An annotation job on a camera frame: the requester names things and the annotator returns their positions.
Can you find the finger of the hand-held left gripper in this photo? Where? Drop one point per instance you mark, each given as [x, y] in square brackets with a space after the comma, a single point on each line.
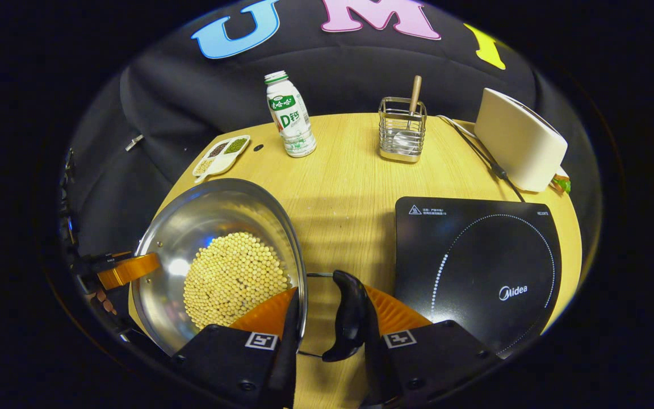
[128, 270]

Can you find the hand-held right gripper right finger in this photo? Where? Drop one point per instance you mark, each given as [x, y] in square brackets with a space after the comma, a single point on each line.
[378, 375]

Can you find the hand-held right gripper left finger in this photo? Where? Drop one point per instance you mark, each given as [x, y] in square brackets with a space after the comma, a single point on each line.
[284, 363]

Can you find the stainless steel pot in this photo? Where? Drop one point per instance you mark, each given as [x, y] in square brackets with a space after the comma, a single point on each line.
[168, 267]

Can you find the black induction cooktop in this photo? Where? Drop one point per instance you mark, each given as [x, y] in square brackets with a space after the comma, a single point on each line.
[474, 255]

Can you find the pile of yellow soybeans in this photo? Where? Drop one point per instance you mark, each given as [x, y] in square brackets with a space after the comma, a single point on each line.
[230, 278]

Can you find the small metal clip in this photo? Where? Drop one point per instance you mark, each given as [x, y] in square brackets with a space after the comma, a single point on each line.
[134, 142]

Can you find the white divided bean dish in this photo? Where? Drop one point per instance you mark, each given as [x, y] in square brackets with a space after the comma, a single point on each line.
[219, 162]

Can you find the white green drink bottle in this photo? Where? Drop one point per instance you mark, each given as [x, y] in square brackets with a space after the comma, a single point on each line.
[292, 122]

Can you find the small green and white item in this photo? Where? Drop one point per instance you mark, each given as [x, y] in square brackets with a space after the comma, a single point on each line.
[561, 183]

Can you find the white toaster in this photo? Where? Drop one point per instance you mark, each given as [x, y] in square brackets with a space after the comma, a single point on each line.
[517, 142]

